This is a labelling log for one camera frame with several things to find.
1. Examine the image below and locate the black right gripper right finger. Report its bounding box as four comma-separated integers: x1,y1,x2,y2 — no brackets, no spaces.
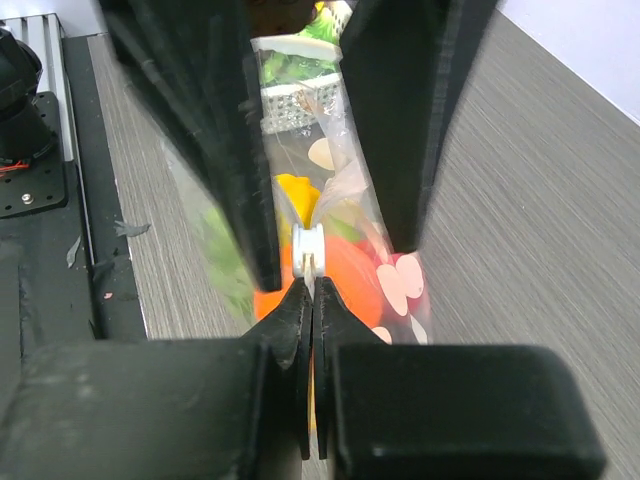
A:
313,278,607,479

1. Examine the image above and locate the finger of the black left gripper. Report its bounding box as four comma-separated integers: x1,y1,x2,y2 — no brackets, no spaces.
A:
99,0,281,292
340,0,497,253

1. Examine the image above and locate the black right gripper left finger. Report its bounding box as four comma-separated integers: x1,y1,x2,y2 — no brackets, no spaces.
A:
1,280,311,479

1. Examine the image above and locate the red yellow apple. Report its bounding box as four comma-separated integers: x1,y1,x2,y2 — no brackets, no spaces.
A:
356,240,431,344

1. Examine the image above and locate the orange fruit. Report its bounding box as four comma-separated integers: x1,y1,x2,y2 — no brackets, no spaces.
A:
253,236,384,328

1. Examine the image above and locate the green grape bunch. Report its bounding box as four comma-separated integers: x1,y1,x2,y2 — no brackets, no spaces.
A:
200,207,254,321

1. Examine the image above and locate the yellow lemon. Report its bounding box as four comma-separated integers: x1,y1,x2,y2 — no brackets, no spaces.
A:
276,173,321,229

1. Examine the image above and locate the clear dotted zip bag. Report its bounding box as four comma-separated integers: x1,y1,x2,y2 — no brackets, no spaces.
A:
159,34,432,436

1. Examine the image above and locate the green lettuce leaf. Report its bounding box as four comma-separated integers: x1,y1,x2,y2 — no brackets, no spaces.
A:
257,2,338,88

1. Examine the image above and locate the white fruit basket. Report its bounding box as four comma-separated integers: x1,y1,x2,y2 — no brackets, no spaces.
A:
253,1,352,134

